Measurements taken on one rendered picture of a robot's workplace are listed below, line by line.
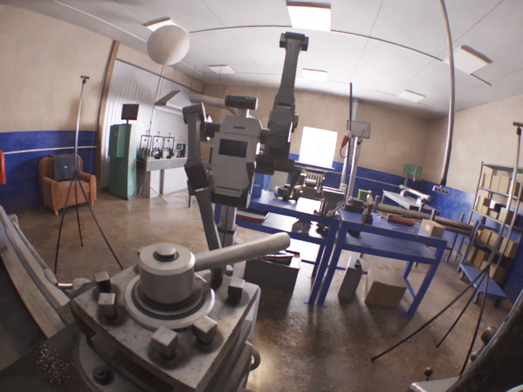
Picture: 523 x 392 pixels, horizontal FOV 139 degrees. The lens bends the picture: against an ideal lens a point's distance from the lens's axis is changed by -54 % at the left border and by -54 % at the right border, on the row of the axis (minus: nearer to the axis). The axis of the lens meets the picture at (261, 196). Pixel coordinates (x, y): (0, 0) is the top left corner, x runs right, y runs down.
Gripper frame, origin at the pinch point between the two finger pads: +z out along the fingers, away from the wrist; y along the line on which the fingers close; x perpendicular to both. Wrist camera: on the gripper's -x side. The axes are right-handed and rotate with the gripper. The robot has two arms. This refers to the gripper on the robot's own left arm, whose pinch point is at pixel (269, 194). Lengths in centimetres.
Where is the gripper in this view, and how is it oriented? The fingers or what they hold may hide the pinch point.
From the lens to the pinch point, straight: 54.5
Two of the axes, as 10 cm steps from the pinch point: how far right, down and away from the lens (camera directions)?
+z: -1.7, 9.4, -3.0
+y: 9.8, 1.6, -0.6
